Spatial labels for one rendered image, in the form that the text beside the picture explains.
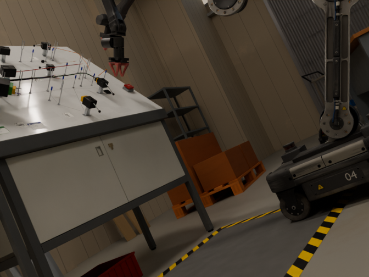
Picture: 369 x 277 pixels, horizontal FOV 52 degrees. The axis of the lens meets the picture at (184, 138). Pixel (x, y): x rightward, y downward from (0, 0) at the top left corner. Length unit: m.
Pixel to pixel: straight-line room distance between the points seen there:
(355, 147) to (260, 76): 6.72
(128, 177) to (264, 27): 6.59
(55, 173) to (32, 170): 0.11
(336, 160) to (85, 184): 1.17
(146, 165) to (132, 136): 0.19
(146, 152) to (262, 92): 6.17
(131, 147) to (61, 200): 0.59
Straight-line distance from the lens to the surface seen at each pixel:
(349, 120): 1.81
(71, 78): 2.58
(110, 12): 2.13
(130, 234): 4.34
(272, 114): 8.26
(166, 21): 7.87
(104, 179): 2.03
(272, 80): 8.23
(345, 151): 1.68
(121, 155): 2.16
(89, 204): 1.93
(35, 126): 1.93
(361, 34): 3.33
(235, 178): 3.83
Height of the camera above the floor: 0.42
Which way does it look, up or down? 5 degrees up
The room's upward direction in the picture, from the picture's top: 25 degrees counter-clockwise
